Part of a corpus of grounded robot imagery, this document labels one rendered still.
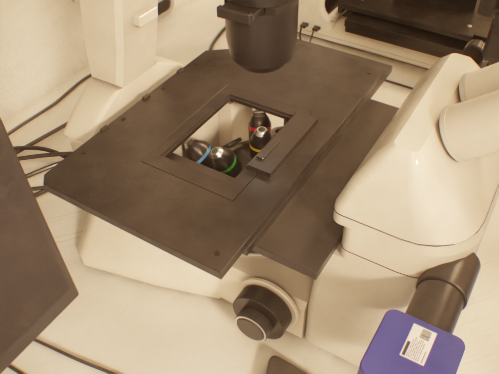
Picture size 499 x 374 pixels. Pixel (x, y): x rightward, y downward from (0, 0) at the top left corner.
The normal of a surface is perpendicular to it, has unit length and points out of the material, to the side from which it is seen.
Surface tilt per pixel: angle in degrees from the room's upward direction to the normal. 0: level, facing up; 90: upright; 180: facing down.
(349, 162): 0
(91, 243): 48
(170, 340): 0
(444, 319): 26
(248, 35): 90
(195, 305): 0
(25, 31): 90
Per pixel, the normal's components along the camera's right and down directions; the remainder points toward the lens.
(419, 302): -0.48, -0.80
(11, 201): 0.85, 0.30
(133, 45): 0.85, 0.47
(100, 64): -0.52, 0.59
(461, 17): -0.01, -0.73
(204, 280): -0.22, 0.67
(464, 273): 0.37, -0.50
